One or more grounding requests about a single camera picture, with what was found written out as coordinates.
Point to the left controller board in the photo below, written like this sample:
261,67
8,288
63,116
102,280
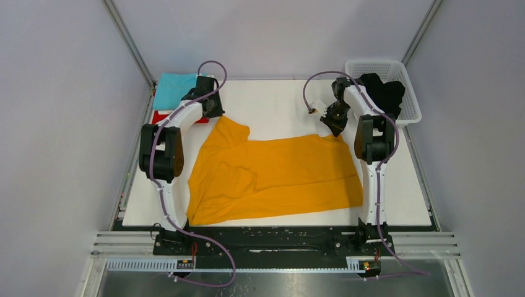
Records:
186,263

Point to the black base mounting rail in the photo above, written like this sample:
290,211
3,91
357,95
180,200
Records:
256,246

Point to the controller board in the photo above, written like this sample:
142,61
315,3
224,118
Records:
366,265
186,263

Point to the folded white t shirt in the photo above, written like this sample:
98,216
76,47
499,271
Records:
164,112

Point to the folded cyan t shirt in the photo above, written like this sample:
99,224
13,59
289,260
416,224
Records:
171,88

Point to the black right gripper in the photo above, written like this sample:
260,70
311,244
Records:
336,127

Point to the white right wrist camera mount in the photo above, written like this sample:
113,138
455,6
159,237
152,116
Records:
317,107

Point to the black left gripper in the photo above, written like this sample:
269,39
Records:
218,111

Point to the yellow t shirt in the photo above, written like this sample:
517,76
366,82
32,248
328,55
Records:
236,178

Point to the left aluminium corner post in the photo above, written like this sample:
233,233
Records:
127,38

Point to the folded red t shirt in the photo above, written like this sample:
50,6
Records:
157,118

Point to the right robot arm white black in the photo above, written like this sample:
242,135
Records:
376,141

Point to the white plastic laundry basket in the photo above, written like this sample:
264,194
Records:
388,71

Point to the right controller board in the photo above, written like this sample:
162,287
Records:
366,265

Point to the white slotted cable duct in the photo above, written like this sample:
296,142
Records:
169,265

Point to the right aluminium corner post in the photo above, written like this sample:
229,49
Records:
421,31

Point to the black t shirt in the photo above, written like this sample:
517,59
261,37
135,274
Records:
386,96

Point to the aluminium corner post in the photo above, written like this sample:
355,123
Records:
421,31
127,38

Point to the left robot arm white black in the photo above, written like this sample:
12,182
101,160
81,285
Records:
161,155

